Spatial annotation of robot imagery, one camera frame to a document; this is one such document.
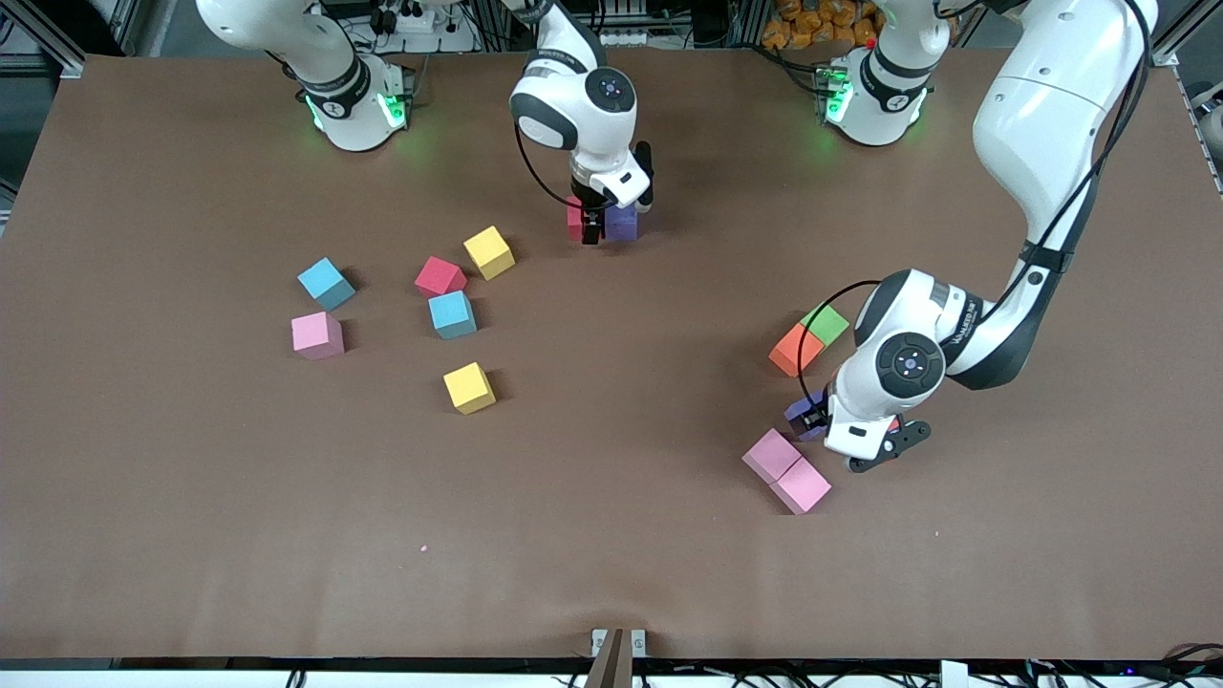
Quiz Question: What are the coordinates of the pink foam cube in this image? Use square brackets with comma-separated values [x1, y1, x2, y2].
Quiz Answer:
[769, 457, 833, 516]
[741, 428, 804, 484]
[290, 312, 346, 361]

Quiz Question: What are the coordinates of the blue foam cube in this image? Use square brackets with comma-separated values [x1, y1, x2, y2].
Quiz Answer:
[296, 256, 357, 312]
[427, 290, 479, 341]

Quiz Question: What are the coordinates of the yellow foam cube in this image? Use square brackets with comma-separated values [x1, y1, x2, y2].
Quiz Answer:
[463, 226, 516, 282]
[442, 361, 498, 416]

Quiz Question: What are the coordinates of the orange foam cube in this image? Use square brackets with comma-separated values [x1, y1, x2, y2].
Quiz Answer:
[768, 323, 826, 379]

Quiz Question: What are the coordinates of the green foam cube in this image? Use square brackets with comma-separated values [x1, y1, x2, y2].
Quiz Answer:
[800, 301, 850, 347]

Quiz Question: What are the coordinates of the brown table cover sheet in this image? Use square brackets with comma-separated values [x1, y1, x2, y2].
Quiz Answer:
[0, 46, 1223, 662]

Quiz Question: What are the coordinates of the bag of oranges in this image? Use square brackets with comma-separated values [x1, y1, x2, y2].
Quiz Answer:
[762, 0, 885, 51]

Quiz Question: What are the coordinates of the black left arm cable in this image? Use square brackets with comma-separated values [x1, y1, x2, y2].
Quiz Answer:
[796, 0, 1152, 412]

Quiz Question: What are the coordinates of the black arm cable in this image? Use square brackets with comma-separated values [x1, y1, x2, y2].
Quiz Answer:
[513, 119, 586, 213]
[796, 0, 1152, 412]

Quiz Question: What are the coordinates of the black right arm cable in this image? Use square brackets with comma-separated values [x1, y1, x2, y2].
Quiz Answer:
[513, 119, 586, 213]

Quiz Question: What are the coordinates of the small metal bracket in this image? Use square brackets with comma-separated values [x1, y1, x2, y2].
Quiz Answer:
[591, 628, 648, 658]

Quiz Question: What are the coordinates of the brown camera pole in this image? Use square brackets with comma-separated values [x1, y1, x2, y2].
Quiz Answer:
[585, 628, 634, 688]

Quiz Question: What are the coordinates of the black cable bundle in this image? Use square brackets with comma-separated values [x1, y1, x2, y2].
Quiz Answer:
[1161, 642, 1223, 684]

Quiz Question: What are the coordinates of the metal table edge rail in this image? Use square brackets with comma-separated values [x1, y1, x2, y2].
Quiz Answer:
[1171, 65, 1223, 197]

